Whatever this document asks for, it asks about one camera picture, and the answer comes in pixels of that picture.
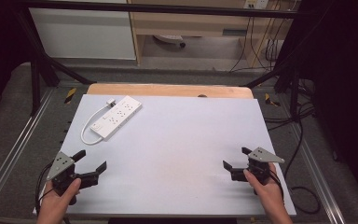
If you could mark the black metal frame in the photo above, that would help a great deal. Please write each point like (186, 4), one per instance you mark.
(40, 68)

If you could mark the light wooden desk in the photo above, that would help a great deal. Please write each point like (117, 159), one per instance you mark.
(192, 23)

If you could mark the white cabinet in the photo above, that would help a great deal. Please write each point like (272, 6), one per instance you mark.
(80, 31)

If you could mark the person's right hand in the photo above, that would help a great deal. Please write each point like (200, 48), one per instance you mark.
(270, 194)

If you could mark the yellow black tape marker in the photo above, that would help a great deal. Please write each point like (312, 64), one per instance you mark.
(70, 95)
(271, 100)

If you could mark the aluminium rail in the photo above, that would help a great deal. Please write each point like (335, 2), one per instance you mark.
(15, 146)
(320, 177)

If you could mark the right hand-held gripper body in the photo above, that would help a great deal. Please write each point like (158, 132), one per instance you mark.
(261, 169)

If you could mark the wooden table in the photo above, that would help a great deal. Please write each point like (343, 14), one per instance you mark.
(167, 90)

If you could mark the white power strip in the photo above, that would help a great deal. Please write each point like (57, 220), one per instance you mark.
(116, 118)

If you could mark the white wall socket strip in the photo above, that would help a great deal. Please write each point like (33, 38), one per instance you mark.
(256, 3)

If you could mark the person's left hand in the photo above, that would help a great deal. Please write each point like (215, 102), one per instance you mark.
(54, 202)

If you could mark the white plug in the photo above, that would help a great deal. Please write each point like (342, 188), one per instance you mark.
(110, 102)

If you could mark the chair base with castor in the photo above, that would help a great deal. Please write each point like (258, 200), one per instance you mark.
(171, 39)

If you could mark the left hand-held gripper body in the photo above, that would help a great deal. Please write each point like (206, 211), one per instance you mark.
(60, 165)

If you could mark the dark curtain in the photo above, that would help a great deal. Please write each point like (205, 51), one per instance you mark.
(348, 87)
(0, 46)

